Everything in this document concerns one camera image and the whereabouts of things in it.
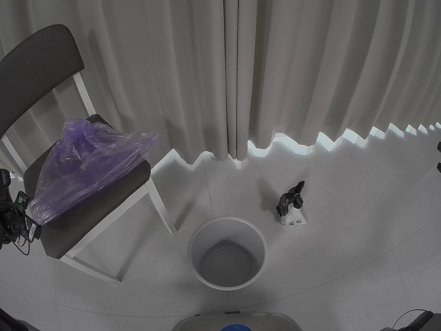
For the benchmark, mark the white trash bin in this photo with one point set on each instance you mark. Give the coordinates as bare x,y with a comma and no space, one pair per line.
227,253

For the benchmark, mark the white curtain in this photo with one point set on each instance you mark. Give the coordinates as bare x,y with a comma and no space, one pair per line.
155,64
327,64

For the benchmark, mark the purple plastic bag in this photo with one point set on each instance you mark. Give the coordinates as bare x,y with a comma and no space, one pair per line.
86,160

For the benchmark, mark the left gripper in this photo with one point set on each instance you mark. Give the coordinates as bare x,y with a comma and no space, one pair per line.
32,231

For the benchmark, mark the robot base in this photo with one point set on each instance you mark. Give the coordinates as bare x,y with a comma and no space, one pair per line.
206,324

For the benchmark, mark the dark grey white-legged chair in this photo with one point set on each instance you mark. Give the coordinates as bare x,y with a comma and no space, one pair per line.
110,205

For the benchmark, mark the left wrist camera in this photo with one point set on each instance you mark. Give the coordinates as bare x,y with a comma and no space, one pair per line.
22,200

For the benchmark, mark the black plastic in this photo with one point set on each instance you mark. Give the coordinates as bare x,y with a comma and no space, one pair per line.
289,198

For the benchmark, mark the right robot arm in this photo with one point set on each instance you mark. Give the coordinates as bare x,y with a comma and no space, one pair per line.
422,320

